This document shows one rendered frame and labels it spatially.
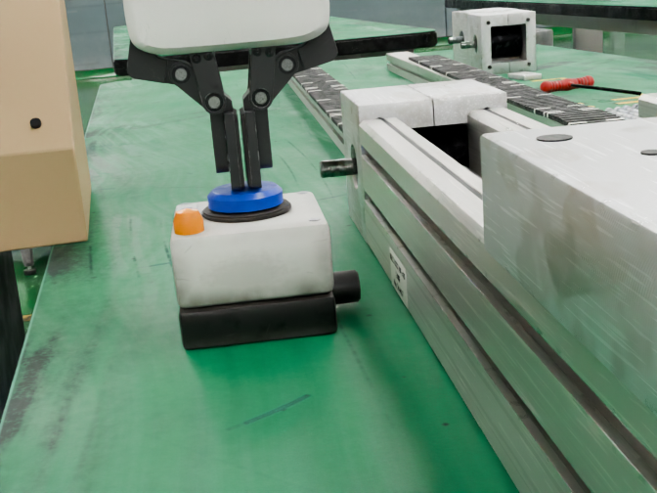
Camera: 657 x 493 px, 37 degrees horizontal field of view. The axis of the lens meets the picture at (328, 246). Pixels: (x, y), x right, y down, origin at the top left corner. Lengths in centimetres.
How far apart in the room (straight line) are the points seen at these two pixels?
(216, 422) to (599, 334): 22
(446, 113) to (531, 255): 38
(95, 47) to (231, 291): 1119
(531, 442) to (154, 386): 20
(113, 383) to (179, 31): 17
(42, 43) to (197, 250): 36
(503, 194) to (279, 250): 21
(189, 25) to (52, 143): 28
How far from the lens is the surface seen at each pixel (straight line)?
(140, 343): 52
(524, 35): 165
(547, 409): 30
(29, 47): 81
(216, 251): 49
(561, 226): 26
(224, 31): 49
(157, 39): 49
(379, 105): 64
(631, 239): 21
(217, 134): 51
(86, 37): 1166
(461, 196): 41
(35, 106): 77
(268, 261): 49
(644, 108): 69
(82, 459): 41
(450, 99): 65
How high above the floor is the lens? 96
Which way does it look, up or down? 16 degrees down
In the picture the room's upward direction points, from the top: 5 degrees counter-clockwise
